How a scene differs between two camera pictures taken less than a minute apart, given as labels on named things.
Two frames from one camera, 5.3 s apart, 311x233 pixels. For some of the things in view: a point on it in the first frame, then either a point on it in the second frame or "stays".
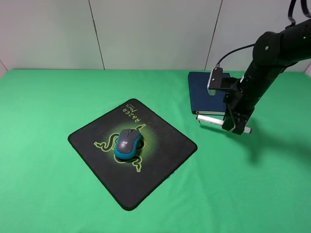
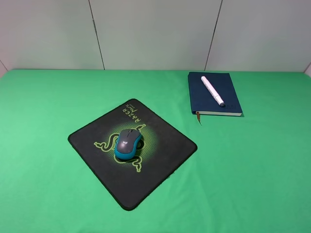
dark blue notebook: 202,103 stays
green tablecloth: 259,182 stays
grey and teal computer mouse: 127,143 stays
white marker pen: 216,121 -> 217,98
